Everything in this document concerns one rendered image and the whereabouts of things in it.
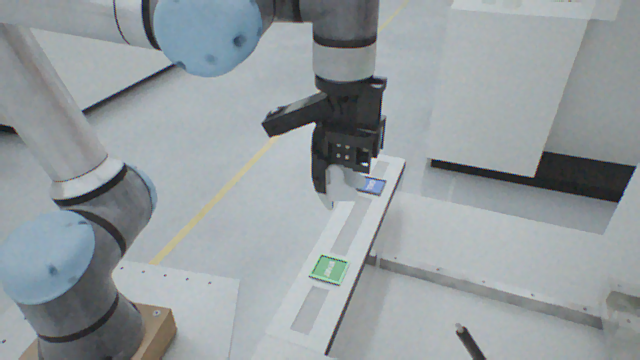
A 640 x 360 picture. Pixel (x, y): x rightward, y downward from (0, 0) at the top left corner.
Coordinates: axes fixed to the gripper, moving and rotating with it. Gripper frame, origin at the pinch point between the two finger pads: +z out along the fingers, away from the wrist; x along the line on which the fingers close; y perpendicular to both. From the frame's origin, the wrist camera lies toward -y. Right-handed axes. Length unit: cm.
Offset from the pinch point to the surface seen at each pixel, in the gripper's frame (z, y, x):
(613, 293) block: 21, 47, 18
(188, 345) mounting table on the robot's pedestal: 28.7, -20.9, -13.4
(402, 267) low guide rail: 26.7, 10.8, 17.1
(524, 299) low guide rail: 26.4, 34.1, 17.1
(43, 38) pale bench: 48, -256, 154
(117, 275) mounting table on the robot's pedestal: 29, -45, -5
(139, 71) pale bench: 96, -257, 229
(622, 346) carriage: 23, 48, 9
